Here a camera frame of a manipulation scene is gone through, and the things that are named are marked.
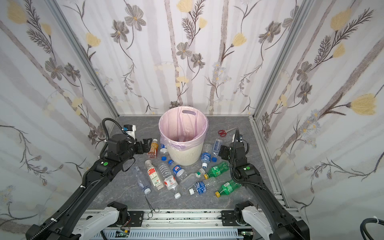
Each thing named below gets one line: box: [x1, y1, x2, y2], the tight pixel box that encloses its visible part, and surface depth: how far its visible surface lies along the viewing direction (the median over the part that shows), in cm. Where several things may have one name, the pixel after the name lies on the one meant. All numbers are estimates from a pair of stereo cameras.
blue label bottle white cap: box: [188, 177, 219, 196], surface depth 82 cm
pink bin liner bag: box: [158, 106, 209, 150], surface depth 88 cm
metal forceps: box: [143, 195, 160, 219], surface depth 78 cm
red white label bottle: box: [144, 159, 164, 191], surface depth 84 cm
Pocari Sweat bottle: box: [201, 143, 213, 169], surface depth 93 cm
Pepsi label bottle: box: [168, 159, 188, 181], surface depth 88 cm
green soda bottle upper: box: [203, 161, 230, 180], surface depth 88 cm
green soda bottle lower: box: [215, 179, 242, 198], surface depth 81 cm
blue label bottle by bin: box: [160, 143, 168, 154], surface depth 97 cm
